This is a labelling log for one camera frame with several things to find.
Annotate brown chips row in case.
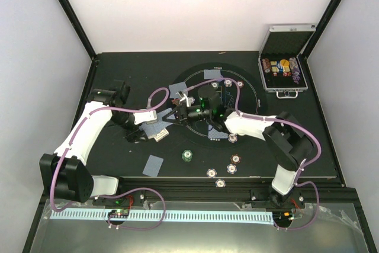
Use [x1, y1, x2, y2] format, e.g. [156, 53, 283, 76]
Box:
[262, 58, 272, 73]

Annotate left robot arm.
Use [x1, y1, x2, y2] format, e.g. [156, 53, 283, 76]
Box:
[39, 81, 157, 205]

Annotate white playing card box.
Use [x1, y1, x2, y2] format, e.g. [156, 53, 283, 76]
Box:
[153, 128, 169, 142]

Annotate round black poker mat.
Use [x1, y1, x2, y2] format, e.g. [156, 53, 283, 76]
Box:
[166, 63, 269, 149]

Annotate blue playing card deck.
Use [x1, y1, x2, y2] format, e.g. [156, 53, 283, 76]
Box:
[140, 122, 166, 139]

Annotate green poker chip stack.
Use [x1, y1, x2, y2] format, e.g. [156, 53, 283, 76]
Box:
[182, 149, 193, 162]

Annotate purple chips row in case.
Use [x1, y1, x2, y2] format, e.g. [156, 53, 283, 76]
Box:
[289, 57, 301, 84]

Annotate yellow button in case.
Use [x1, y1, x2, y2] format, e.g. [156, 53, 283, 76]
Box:
[280, 59, 290, 68]

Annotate aluminium poker case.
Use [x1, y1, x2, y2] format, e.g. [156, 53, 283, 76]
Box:
[258, 24, 316, 100]

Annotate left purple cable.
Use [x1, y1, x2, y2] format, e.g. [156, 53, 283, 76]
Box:
[50, 87, 170, 231]

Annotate brown poker chip stack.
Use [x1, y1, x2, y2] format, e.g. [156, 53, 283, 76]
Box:
[230, 154, 241, 164]

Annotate blue chip on rail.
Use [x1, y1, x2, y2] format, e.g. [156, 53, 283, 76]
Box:
[215, 179, 226, 187]

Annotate stray card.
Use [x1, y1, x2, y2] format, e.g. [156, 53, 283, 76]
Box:
[142, 155, 163, 177]

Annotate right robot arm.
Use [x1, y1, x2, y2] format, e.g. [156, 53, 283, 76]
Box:
[162, 85, 314, 207]

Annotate blue chip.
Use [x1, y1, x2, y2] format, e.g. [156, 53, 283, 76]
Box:
[207, 168, 217, 178]
[215, 179, 226, 187]
[227, 164, 237, 174]

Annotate cards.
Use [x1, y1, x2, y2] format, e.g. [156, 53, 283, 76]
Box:
[208, 125, 229, 140]

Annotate white slotted cable duct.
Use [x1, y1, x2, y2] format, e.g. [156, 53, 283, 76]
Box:
[50, 208, 274, 225]

